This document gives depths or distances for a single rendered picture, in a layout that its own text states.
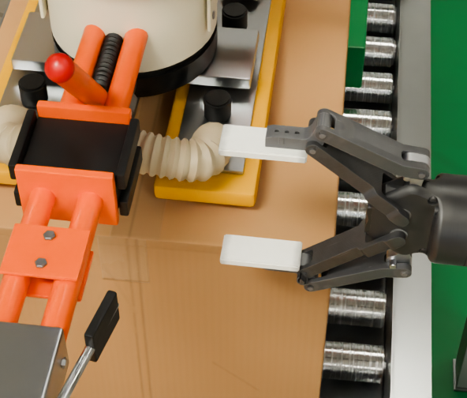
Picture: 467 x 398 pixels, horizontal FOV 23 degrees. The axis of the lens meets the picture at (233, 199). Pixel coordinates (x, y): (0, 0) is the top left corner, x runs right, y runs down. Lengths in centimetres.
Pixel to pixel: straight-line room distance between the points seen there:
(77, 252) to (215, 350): 37
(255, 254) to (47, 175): 20
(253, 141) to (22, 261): 20
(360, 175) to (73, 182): 23
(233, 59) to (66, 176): 32
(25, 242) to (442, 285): 149
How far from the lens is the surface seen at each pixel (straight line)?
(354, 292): 158
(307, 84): 126
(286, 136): 90
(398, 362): 146
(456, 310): 228
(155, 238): 111
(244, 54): 120
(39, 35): 124
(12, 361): 85
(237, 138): 91
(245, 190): 110
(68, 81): 91
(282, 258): 101
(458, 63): 278
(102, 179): 93
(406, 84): 181
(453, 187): 94
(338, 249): 99
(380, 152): 90
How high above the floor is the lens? 180
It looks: 48 degrees down
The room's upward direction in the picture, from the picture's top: straight up
